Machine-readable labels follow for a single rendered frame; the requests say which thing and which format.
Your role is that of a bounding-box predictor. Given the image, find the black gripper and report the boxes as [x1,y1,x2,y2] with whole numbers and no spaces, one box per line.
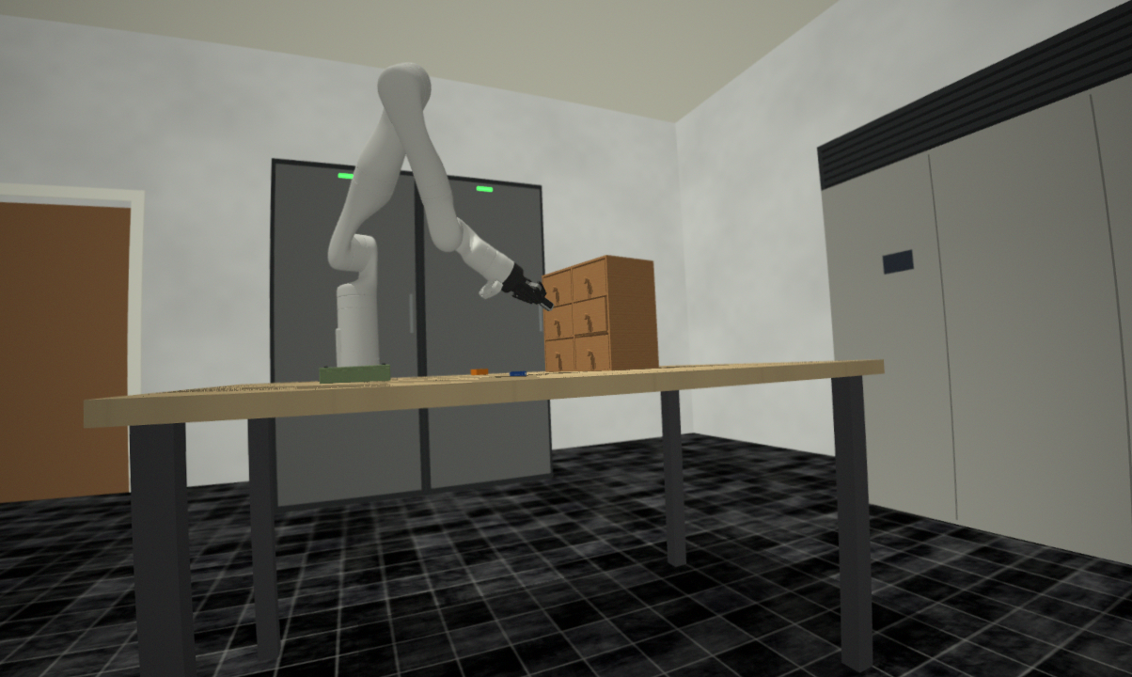
[501,263,554,311]

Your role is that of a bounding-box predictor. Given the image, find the orange-brown wooden chest of drawers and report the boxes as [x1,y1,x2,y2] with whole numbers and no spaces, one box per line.
[542,255,659,372]

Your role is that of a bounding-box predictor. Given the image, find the brown wooden drawer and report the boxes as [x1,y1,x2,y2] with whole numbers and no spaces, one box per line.
[546,339,574,370]
[543,271,572,305]
[544,305,574,339]
[575,335,610,370]
[573,297,608,335]
[573,260,606,300]

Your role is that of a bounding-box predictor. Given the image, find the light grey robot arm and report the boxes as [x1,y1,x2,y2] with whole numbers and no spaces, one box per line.
[328,62,514,367]

